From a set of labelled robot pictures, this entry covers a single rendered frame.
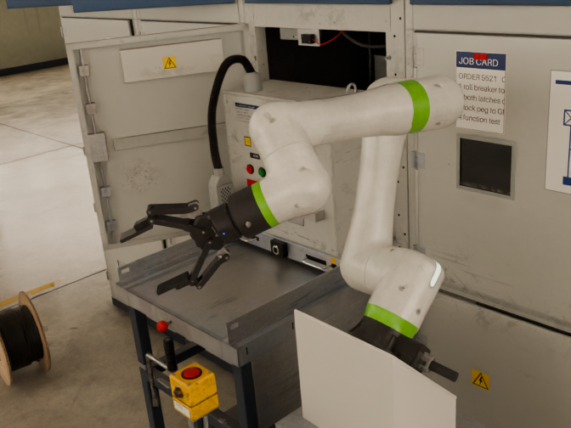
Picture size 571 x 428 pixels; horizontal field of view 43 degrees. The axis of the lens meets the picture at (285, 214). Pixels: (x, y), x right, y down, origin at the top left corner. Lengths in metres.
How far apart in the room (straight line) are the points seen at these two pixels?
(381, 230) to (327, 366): 0.36
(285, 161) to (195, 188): 1.37
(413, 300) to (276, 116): 0.53
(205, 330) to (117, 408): 1.34
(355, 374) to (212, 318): 0.63
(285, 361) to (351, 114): 0.89
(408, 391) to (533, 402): 0.74
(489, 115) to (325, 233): 0.62
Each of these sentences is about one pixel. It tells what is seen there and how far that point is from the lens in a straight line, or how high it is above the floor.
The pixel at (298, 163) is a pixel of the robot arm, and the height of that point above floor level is 1.46.
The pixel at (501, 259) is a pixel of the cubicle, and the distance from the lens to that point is 2.08.
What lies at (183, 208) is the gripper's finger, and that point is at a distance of 1.37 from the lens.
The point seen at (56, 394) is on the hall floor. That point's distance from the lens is 3.52.
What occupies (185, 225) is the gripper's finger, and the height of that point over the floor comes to 1.35.
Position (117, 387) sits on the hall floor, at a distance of 3.45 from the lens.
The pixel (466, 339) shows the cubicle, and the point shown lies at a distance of 2.27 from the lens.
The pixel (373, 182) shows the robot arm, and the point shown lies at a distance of 1.75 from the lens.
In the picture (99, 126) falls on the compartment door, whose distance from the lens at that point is 2.59.
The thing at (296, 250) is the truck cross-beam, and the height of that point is 0.90.
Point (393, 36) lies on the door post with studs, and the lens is 2.14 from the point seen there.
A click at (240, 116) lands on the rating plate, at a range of 2.37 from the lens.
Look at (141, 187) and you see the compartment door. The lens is 2.66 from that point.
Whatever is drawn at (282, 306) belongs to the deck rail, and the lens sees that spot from 2.04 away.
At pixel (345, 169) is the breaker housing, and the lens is 2.15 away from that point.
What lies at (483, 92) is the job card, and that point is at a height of 1.43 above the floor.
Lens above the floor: 1.85
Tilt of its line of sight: 21 degrees down
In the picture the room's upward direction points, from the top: 5 degrees counter-clockwise
